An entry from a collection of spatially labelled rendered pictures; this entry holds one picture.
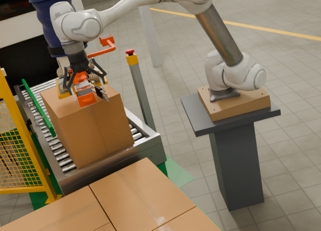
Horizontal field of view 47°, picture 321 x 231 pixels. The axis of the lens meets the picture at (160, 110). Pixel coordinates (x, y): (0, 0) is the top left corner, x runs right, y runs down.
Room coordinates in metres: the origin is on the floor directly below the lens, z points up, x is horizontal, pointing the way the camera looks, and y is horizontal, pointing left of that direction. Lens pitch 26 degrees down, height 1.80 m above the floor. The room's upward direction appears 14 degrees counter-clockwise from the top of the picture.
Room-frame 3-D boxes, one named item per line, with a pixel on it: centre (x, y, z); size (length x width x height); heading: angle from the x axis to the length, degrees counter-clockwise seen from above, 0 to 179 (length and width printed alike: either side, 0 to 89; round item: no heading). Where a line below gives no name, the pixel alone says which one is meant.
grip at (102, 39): (2.51, 0.23, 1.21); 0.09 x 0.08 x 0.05; 102
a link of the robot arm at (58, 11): (1.58, 0.29, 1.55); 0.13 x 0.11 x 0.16; 32
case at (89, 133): (2.36, 0.52, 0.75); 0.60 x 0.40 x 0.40; 22
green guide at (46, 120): (3.35, 1.17, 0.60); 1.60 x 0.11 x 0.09; 21
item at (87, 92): (1.58, 0.31, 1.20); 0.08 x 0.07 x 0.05; 12
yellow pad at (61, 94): (2.15, 0.52, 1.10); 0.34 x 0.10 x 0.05; 12
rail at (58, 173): (2.99, 1.10, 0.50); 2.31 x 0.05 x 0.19; 21
